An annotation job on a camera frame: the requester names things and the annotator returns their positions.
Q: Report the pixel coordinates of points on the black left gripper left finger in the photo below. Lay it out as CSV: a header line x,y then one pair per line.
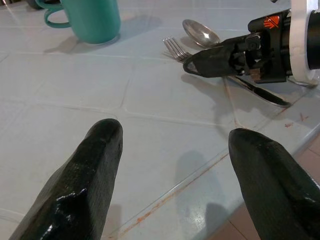
x,y
82,180

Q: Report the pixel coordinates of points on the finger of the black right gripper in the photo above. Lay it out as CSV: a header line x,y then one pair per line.
x,y
212,62

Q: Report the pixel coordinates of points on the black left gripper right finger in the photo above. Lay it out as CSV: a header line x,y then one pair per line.
x,y
270,180

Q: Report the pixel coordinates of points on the silver metal spoon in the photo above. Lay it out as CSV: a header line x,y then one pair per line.
x,y
200,32

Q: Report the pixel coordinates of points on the silver metal fork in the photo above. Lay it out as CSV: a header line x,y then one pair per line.
x,y
176,50

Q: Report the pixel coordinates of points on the silver metal table knife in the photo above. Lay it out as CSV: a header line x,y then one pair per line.
x,y
262,93

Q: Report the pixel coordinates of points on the teal ceramic mug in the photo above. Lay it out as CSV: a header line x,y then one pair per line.
x,y
92,18

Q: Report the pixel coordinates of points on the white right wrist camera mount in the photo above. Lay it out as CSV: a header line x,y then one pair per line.
x,y
300,37

